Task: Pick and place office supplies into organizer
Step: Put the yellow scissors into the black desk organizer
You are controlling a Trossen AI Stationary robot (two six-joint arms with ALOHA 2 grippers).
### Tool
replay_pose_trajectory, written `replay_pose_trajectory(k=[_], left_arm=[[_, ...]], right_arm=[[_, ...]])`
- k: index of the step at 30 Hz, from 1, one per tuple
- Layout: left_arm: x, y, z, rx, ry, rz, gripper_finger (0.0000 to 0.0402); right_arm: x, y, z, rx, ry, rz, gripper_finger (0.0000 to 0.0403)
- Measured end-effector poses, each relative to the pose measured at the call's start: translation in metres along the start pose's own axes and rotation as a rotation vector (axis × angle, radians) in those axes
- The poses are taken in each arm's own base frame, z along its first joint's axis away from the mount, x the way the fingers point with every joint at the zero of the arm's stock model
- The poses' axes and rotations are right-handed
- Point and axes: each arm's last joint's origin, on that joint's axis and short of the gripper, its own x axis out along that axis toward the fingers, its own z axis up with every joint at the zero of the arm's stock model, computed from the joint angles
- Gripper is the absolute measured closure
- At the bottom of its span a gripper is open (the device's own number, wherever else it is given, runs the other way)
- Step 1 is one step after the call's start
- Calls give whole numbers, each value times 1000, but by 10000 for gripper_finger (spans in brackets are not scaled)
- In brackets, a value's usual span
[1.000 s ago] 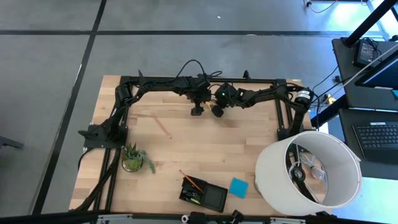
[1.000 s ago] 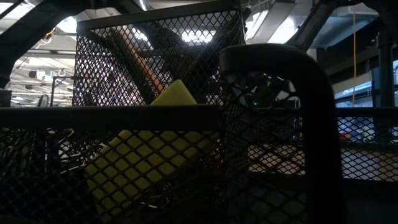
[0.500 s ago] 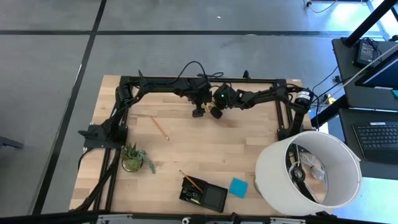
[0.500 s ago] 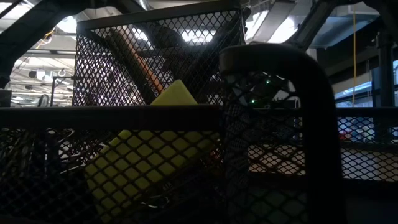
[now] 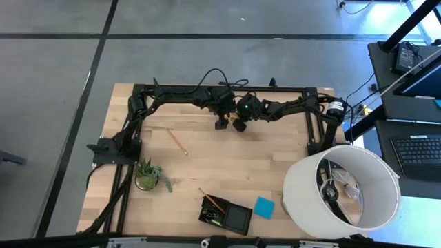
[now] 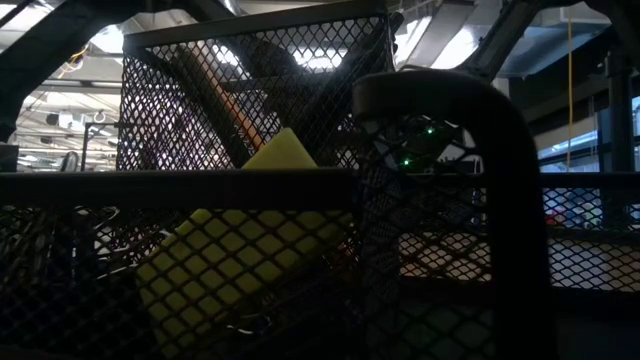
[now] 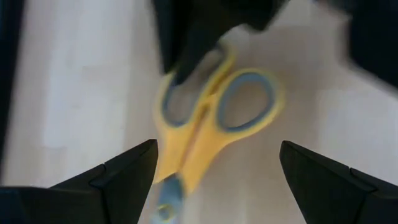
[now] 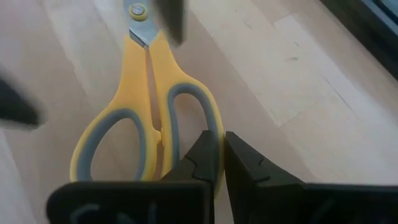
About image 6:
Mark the black mesh desk organizer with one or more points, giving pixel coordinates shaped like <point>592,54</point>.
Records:
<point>200,189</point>

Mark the yellow sticky note pad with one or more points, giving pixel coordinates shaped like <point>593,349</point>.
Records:
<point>282,152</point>

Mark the black binder clip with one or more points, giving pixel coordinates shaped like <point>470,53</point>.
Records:
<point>112,212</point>

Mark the large window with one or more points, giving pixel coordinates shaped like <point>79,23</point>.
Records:
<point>575,150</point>

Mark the black aluminium rig frame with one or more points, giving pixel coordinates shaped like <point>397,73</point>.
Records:
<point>620,125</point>

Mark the large silver air duct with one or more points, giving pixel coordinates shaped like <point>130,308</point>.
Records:
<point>560,45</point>

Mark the black monitor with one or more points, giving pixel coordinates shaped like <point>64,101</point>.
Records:
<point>7,158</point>

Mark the red object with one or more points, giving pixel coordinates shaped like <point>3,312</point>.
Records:
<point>555,218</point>

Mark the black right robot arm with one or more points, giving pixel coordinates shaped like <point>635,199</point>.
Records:
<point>500,35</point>

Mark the black office chair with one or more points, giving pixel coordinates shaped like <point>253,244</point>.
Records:
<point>70,162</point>

